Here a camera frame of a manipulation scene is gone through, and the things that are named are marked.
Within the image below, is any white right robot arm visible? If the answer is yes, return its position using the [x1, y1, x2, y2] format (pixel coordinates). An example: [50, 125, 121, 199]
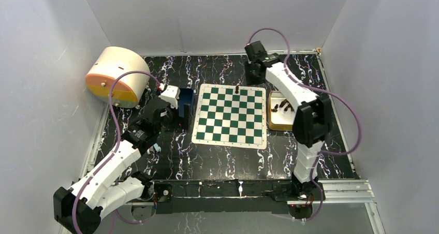
[245, 41, 332, 200]

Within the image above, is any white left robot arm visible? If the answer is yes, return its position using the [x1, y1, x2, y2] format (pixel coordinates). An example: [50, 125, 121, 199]
[53, 93, 195, 233]

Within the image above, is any green white chess board mat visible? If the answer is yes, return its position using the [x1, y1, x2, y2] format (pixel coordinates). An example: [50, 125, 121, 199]
[192, 83, 268, 150]

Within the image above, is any blue square tray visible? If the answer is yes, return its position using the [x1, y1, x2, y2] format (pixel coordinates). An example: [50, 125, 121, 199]
[177, 87, 195, 130]

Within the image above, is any small white blue clip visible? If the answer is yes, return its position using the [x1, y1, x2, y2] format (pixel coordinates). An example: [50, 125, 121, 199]
[147, 143, 162, 154]

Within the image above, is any dark brown piece in tray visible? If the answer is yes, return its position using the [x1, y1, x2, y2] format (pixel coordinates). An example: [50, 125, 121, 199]
[284, 103, 294, 112]
[271, 104, 279, 112]
[279, 99, 288, 108]

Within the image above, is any beige rectangular tin tray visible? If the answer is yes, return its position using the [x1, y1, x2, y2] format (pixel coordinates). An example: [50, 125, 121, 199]
[267, 91, 296, 131]

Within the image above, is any cream orange cylindrical drum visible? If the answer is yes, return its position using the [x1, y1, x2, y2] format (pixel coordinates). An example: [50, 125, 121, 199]
[85, 46, 150, 108]

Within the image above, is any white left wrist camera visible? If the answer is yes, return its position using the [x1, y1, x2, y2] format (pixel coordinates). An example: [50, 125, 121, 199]
[159, 83, 180, 109]

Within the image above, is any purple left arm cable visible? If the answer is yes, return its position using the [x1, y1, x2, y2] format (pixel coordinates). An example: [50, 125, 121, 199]
[71, 70, 165, 234]

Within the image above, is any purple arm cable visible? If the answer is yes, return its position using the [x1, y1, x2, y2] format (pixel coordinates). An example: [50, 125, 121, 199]
[247, 28, 363, 223]
[71, 70, 165, 234]

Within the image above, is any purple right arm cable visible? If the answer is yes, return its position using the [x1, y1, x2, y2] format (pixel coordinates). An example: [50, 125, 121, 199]
[247, 28, 363, 223]

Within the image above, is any black base frame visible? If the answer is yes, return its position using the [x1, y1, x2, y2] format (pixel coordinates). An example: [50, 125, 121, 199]
[151, 179, 326, 220]

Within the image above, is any aluminium rail frame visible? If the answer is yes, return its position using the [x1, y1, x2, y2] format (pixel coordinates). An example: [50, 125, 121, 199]
[320, 179, 376, 203]

